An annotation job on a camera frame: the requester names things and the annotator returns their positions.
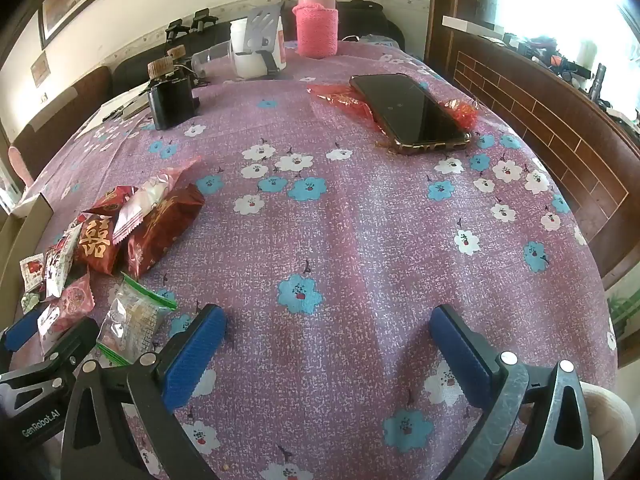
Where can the large dark red snack packet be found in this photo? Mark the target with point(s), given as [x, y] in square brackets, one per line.
[165, 232]

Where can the grey metal phone stand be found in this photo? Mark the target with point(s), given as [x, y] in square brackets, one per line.
[262, 27]

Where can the white paper sheet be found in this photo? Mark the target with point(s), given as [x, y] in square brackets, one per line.
[100, 115]

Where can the pink and white snack packet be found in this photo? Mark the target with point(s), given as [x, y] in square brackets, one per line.
[145, 200]

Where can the red packet with gold character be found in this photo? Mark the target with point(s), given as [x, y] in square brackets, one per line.
[95, 245]

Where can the cardboard box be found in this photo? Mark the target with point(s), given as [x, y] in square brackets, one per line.
[27, 235]

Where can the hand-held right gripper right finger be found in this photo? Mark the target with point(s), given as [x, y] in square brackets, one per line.
[460, 355]

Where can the brown notebook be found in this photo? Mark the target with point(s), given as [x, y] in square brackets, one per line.
[134, 106]

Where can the small wall plaque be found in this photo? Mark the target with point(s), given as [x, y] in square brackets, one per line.
[39, 67]

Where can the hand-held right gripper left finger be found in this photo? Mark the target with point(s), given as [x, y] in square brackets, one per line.
[195, 355]

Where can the black pen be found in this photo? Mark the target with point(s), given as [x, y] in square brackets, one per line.
[117, 111]

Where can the white plastic jar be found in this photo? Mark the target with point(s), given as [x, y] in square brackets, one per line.
[247, 62]

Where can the black smartphone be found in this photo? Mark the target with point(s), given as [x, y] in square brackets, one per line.
[415, 110]

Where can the black pot with cork lid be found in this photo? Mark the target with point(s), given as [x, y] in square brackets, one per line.
[172, 100]
[176, 52]

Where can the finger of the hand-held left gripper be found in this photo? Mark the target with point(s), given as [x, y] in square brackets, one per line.
[75, 340]
[20, 329]

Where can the red plastic wrapper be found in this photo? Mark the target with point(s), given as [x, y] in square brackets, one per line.
[340, 97]

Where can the black clamp device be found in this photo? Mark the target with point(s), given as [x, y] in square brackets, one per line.
[176, 31]
[204, 20]

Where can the pile of dark tools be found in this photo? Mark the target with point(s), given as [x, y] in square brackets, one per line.
[560, 60]

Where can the small white and red packet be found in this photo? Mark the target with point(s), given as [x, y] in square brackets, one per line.
[32, 270]

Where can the green and white candy packet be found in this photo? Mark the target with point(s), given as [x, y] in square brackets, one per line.
[30, 302]

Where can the clear green-edged snack packet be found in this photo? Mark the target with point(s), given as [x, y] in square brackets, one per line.
[130, 320]

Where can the brown armchair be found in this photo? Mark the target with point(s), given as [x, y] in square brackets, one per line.
[55, 110]

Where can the purple floral tablecloth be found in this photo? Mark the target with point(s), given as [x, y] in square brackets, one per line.
[350, 240]

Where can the clear plastic cup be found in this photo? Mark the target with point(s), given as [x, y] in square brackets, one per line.
[212, 60]

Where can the pink printed snack packet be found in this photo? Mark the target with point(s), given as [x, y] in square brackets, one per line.
[70, 305]

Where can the red and yellow snack packet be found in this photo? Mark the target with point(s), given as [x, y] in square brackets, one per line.
[112, 200]

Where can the large white and red packet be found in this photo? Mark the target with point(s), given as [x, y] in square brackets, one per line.
[60, 260]

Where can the wooden cabinet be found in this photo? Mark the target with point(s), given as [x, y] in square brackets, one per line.
[550, 125]

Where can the black sofa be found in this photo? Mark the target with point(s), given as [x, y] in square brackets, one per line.
[135, 67]

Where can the pink bottle with knitted sleeve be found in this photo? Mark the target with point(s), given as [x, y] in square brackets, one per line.
[315, 25]

